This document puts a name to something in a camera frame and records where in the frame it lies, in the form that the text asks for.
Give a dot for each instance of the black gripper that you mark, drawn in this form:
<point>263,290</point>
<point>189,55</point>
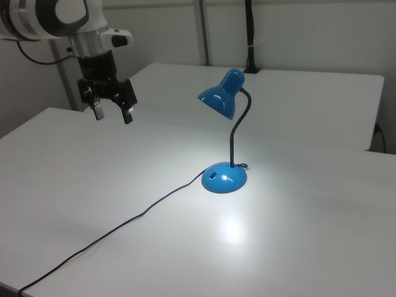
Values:
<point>97,69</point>

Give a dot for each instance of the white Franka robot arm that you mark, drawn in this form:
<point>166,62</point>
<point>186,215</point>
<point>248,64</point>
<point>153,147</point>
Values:
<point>31,18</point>

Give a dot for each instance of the blue gooseneck desk lamp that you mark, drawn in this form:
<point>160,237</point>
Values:
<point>222,182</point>

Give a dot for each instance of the grey metal partition post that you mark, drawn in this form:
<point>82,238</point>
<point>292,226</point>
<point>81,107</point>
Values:
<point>203,31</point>
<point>63,77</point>

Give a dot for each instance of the black clamped camera pole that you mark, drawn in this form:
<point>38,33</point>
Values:
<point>250,31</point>

